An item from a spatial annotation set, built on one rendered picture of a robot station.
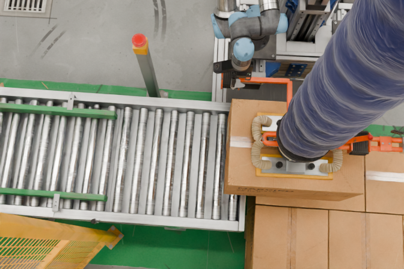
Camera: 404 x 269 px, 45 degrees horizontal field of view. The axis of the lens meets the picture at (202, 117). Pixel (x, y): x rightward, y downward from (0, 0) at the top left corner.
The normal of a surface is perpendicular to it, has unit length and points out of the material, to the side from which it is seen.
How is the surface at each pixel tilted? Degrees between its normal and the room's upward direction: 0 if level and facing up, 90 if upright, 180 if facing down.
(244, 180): 1
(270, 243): 0
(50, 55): 0
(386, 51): 84
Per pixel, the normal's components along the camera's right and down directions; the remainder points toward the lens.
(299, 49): 0.00, -0.25
